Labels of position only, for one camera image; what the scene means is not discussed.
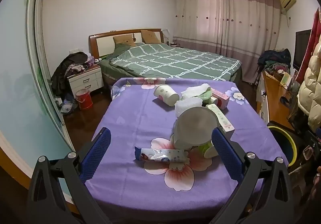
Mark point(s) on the green tissue packet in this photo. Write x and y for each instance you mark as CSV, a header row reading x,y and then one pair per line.
x,y
200,92

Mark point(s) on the pink strawberry carton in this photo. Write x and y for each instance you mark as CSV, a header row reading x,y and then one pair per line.
x,y
222,98

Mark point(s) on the green plaid quilt bed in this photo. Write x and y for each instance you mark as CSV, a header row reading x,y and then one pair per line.
x,y
175,59

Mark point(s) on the blue white snack wrapper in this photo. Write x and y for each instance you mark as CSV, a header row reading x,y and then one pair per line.
x,y
163,156

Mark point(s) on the cream down jacket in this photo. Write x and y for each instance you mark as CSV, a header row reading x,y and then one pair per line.
x,y
311,93

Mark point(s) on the wooden white headboard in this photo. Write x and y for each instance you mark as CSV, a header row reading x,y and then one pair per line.
x,y
102,44

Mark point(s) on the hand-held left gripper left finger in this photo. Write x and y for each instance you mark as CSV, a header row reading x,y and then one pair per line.
x,y
98,153

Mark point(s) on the black television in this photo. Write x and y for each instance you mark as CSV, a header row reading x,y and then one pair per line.
x,y
302,48

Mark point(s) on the wooden dresser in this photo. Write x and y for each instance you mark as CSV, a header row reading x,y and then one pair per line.
x,y
273,98

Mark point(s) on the white bedside lamp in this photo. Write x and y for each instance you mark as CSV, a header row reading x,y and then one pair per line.
x,y
166,34

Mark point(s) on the purple floral tablecloth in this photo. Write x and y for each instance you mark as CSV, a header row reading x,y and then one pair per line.
x,y
135,118

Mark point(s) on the pile of mixed clothes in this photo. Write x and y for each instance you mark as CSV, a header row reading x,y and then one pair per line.
x,y
274,59

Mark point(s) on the dark clothes heap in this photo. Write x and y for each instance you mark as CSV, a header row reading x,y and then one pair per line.
x,y
62,70

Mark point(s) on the white nightstand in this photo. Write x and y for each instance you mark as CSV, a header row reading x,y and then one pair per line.
x,y
85,80

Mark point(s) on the brown square pillow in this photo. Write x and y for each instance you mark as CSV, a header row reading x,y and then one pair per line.
x,y
150,36
124,39

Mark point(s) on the red bucket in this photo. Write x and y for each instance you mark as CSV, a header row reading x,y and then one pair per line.
x,y
84,99

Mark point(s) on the pale green wardrobe door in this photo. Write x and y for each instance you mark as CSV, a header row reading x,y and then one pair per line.
x,y
20,75

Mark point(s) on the long white pink box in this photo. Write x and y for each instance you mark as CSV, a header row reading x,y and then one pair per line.
x,y
222,117

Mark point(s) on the green label clear bottle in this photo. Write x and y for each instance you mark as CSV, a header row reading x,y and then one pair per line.
x,y
195,123

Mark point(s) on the red dotted down jacket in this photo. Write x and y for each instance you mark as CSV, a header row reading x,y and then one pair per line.
x,y
313,38

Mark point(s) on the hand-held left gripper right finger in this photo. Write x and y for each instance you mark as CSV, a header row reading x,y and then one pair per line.
x,y
225,156

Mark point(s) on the white pink paper cup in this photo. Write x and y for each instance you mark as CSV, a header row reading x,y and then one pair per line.
x,y
165,94

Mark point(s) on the pink beige curtain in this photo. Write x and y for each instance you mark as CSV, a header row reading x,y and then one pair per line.
x,y
225,25

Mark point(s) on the dark green pillow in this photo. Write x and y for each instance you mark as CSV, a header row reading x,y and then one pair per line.
x,y
123,49

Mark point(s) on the yellow rim trash bin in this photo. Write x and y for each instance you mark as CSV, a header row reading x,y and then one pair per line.
x,y
286,143

